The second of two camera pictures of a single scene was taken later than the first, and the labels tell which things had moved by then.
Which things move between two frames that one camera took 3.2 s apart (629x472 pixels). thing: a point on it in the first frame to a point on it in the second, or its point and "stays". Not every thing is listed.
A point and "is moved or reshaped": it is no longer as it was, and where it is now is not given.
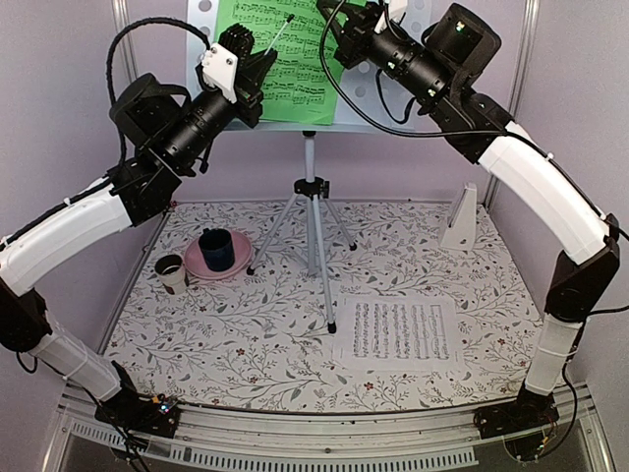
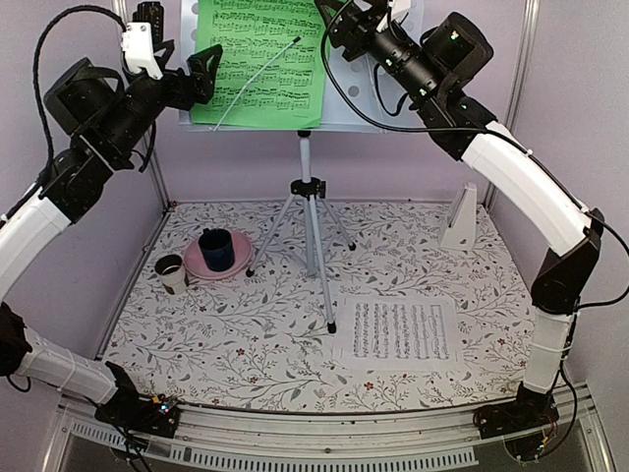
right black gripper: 351,37 stays
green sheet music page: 297,88 is moved or reshaped
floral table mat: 323,305 stays
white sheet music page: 397,332 stays
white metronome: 461,230 stays
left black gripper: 258,63 to 201,88
